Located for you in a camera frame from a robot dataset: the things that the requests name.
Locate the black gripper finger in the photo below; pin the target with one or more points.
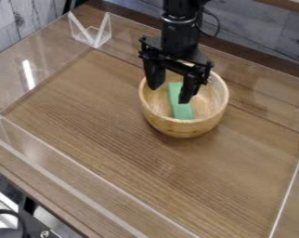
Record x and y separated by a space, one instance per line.
189 88
154 73

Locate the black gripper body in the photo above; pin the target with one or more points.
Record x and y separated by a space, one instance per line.
174 49

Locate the green rectangular stick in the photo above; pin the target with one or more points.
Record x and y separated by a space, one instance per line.
180 111

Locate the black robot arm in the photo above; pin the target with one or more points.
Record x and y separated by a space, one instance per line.
182 9

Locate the round wooden bowl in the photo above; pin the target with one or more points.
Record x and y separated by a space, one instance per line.
184 120

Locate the clear acrylic corner bracket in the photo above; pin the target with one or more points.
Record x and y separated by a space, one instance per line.
90 36

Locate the black table leg bracket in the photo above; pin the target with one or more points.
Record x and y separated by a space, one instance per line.
35 229

